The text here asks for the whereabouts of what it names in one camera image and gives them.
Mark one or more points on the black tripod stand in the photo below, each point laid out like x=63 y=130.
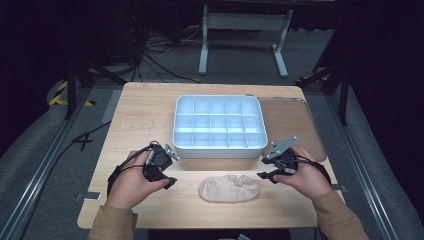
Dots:
x=343 y=83
x=78 y=76

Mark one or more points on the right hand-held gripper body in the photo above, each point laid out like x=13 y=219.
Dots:
x=283 y=146

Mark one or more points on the white compartment storage box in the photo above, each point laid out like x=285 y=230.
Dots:
x=218 y=126

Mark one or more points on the beige sock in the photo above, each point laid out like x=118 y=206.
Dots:
x=229 y=188

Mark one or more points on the yellow and black hazard tape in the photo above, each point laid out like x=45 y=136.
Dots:
x=59 y=96

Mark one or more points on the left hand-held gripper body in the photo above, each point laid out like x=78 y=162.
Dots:
x=156 y=160

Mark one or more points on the person's right hand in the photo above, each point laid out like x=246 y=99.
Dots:
x=306 y=180

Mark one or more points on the white metal stand frame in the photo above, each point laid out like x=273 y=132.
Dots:
x=245 y=21

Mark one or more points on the black tape cross mark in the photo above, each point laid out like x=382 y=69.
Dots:
x=83 y=140

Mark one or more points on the person's left hand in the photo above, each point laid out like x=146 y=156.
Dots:
x=128 y=185

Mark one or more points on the aluminium floor rail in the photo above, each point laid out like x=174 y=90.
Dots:
x=361 y=166
x=43 y=166

